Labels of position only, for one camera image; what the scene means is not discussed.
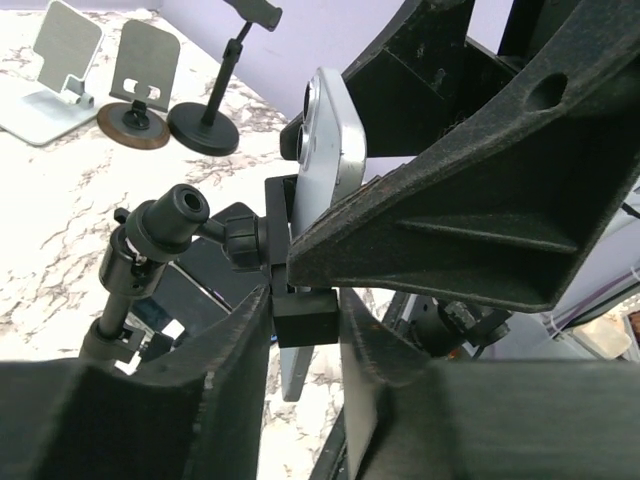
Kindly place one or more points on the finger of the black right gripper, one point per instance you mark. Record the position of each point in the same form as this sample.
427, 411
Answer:
422, 75

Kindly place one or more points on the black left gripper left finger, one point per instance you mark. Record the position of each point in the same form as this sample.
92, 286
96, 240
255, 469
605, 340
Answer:
194, 413

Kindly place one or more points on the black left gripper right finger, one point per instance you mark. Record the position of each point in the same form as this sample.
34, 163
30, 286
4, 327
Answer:
408, 416

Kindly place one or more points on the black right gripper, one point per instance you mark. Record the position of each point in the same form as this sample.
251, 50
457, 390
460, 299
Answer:
504, 209

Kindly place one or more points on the black phone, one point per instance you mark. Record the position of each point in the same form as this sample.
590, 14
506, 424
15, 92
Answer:
200, 288

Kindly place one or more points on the black front phone stand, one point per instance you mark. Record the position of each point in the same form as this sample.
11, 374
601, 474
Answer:
154, 235

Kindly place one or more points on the black round base phone stand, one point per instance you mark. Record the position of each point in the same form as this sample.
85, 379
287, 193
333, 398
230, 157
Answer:
203, 128

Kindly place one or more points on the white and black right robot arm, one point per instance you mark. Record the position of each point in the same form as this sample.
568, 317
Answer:
595, 270

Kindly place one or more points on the brown base phone stand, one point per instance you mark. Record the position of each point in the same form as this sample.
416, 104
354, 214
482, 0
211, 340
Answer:
142, 84

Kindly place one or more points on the silver folding phone stand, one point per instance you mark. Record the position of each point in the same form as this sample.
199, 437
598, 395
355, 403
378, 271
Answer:
56, 103

